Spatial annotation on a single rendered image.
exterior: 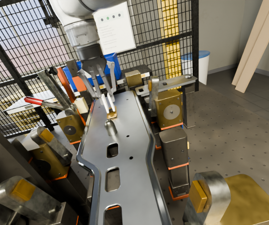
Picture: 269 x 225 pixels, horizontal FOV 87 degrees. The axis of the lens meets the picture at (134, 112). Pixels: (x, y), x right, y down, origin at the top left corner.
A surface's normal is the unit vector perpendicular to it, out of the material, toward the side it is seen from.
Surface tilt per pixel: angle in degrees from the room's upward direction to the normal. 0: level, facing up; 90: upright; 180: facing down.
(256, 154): 0
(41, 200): 78
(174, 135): 0
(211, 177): 13
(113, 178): 0
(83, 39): 90
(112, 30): 90
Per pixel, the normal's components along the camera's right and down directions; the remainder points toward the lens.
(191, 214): -0.99, 0.08
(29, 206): 0.90, -0.43
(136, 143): -0.22, -0.84
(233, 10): 0.11, 0.49
